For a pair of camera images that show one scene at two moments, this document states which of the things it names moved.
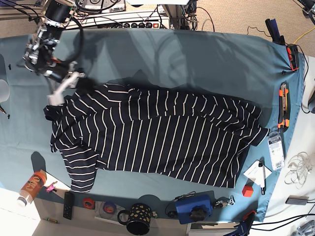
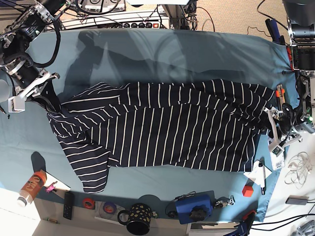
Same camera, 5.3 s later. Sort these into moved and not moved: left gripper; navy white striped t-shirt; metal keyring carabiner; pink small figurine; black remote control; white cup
Moved: navy white striped t-shirt; left gripper
Not moved: white cup; pink small figurine; black remote control; metal keyring carabiner
